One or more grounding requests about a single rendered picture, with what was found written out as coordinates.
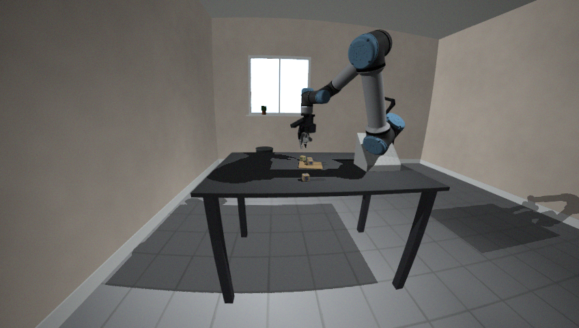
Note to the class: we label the tan square mat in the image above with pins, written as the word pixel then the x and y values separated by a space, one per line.
pixel 304 165

